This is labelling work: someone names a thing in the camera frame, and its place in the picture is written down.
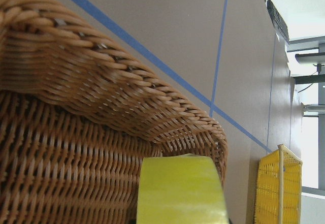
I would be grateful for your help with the black keyboard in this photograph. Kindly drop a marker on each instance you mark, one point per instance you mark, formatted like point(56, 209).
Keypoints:
point(277, 20)

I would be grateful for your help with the clear yellowish tape roll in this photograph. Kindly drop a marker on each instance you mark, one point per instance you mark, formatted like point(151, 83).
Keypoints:
point(180, 189)

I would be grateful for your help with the yellow woven basket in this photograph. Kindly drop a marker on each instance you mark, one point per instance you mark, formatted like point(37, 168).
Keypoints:
point(278, 188)

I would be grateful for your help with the brown wicker basket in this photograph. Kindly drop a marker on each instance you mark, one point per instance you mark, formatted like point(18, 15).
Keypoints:
point(78, 116)

